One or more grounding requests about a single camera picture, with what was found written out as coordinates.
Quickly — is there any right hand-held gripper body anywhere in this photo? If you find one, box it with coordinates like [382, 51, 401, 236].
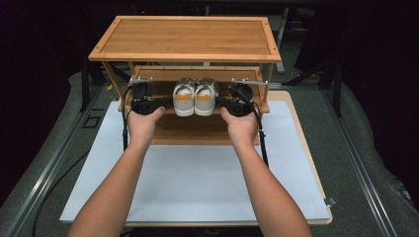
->
[226, 78, 269, 117]

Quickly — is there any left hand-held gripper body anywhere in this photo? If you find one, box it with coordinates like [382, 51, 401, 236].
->
[128, 76, 162, 116]

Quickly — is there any beige sneaker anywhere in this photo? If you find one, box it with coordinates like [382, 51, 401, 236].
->
[172, 77, 198, 118]
[194, 77, 220, 117]

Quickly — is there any three-tier wooden shoe rack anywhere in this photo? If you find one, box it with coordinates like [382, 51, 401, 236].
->
[88, 15, 282, 146]

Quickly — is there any person's left hand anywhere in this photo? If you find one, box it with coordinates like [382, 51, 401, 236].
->
[125, 105, 166, 150]

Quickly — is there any person's right hand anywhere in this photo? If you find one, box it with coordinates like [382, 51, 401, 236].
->
[220, 107, 260, 150]

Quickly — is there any black metal stand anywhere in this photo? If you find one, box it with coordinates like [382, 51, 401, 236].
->
[79, 57, 108, 113]
[282, 57, 344, 117]

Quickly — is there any white table mat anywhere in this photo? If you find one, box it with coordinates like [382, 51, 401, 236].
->
[58, 100, 331, 223]

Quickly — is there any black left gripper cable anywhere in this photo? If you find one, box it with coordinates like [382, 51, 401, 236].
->
[121, 85, 133, 152]

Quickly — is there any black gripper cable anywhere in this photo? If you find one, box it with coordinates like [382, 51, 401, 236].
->
[229, 86, 270, 168]
[121, 85, 133, 152]

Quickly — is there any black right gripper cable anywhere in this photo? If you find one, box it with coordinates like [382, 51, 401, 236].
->
[229, 86, 270, 168]

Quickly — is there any white metal stand post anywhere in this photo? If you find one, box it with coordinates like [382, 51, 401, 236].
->
[274, 15, 289, 74]

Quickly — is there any black floor cable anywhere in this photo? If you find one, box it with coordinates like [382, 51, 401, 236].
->
[32, 149, 91, 237]

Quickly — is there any aluminium floor rail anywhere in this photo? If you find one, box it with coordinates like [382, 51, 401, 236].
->
[324, 88, 398, 237]
[3, 87, 103, 237]

